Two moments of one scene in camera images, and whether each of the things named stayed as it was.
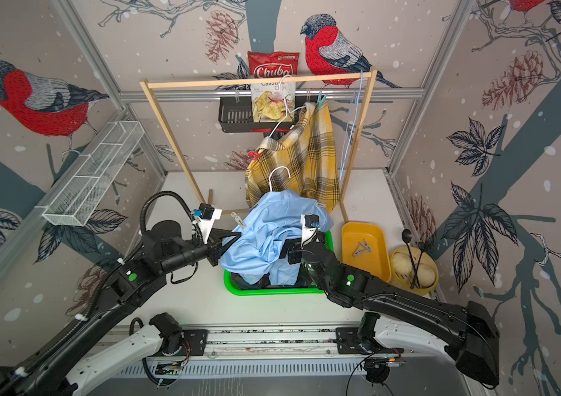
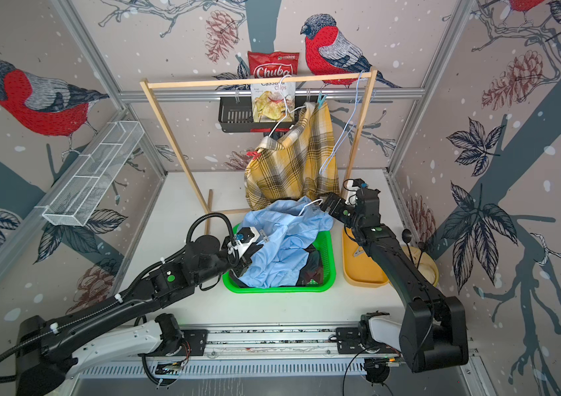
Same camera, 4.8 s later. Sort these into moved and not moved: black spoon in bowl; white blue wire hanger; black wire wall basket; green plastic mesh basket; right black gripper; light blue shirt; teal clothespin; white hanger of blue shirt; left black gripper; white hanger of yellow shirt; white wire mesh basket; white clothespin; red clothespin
Moved: white hanger of blue shirt; left black gripper; white blue wire hanger; right black gripper
Not moved: light blue shirt; white hanger of yellow shirt; white wire mesh basket; black wire wall basket; teal clothespin; green plastic mesh basket; red clothespin; black spoon in bowl; white clothespin
